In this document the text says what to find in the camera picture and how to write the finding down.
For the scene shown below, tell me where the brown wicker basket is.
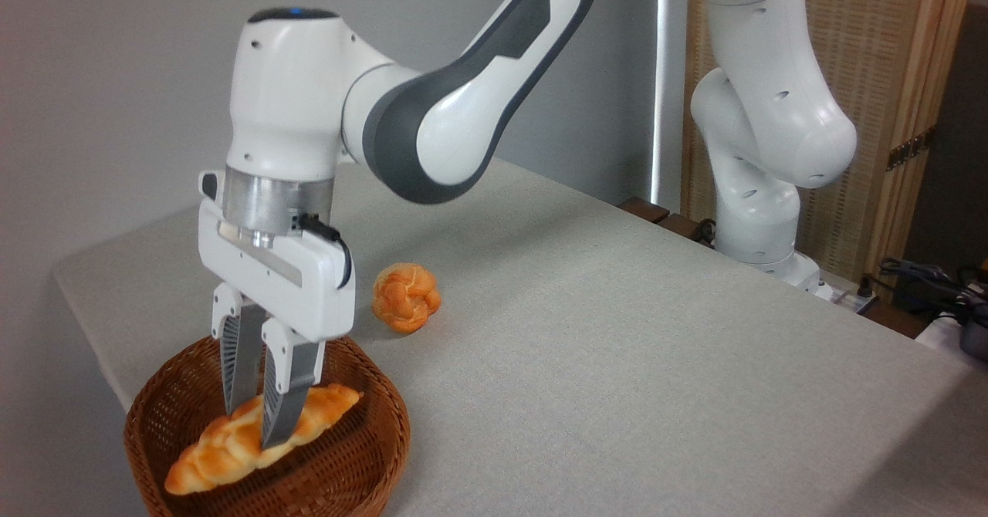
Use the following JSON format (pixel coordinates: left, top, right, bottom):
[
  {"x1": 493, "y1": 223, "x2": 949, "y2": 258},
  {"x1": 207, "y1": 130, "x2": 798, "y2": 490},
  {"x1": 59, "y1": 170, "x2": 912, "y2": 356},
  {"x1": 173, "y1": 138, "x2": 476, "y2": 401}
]
[{"x1": 123, "y1": 334, "x2": 411, "y2": 517}]

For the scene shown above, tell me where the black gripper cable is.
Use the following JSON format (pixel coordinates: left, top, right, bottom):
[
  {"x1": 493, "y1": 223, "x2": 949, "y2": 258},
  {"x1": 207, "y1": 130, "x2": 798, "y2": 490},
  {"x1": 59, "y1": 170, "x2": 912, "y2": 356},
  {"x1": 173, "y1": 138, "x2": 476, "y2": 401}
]
[{"x1": 299, "y1": 213, "x2": 354, "y2": 289}]

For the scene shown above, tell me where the black cable bundle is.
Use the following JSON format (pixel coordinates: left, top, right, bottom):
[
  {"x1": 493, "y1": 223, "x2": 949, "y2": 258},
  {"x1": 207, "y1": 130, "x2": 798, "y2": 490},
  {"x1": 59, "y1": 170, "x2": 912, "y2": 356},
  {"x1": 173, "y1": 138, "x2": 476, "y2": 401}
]
[{"x1": 878, "y1": 257, "x2": 988, "y2": 325}]

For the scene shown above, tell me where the wooden rattan folding screen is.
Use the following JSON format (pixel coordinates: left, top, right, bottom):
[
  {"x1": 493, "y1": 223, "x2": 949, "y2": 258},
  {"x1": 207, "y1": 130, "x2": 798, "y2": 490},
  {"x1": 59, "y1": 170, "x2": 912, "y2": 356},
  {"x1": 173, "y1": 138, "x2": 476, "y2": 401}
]
[{"x1": 681, "y1": 0, "x2": 977, "y2": 302}]

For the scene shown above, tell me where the white power strip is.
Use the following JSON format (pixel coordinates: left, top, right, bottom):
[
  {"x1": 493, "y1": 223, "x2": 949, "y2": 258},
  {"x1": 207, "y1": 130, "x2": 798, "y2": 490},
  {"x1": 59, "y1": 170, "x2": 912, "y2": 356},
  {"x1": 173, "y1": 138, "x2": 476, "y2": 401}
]
[{"x1": 817, "y1": 272, "x2": 878, "y2": 315}]

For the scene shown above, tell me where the metal screen hinge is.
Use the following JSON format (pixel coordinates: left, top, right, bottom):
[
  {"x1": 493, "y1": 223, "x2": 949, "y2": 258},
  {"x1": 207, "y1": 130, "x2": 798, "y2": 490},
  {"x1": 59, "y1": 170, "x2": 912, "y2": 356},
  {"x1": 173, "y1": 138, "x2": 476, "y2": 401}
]
[{"x1": 886, "y1": 127, "x2": 936, "y2": 172}]

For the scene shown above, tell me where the grey tablecloth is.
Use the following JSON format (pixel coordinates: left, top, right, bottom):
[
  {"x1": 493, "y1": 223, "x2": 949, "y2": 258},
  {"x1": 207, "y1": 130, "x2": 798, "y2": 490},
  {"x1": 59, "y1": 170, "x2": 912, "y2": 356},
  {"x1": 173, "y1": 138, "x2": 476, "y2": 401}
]
[{"x1": 50, "y1": 157, "x2": 988, "y2": 517}]

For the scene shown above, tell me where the round knotted bread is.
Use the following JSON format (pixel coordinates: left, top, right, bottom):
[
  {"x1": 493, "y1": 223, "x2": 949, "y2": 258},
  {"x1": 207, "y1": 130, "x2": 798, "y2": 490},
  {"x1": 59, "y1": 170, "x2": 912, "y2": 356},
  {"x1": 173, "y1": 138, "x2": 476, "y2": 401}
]
[{"x1": 372, "y1": 262, "x2": 442, "y2": 334}]

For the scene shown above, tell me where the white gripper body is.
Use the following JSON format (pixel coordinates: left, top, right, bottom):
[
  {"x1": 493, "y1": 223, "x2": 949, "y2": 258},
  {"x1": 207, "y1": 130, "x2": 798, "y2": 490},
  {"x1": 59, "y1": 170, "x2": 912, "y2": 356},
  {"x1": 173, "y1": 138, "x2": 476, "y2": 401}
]
[{"x1": 197, "y1": 170, "x2": 357, "y2": 343}]

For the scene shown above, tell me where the long braided bread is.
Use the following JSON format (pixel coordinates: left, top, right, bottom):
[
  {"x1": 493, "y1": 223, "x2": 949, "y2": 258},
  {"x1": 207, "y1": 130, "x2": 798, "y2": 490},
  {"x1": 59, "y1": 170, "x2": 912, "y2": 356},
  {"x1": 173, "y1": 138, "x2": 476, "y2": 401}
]
[{"x1": 164, "y1": 383, "x2": 364, "y2": 496}]

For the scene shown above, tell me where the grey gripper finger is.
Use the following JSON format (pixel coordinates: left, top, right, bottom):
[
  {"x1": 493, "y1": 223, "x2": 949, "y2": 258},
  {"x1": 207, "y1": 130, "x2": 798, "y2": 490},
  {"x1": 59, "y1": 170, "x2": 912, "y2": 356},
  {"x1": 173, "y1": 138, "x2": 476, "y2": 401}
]
[
  {"x1": 260, "y1": 317, "x2": 326, "y2": 451},
  {"x1": 211, "y1": 282, "x2": 268, "y2": 417}
]

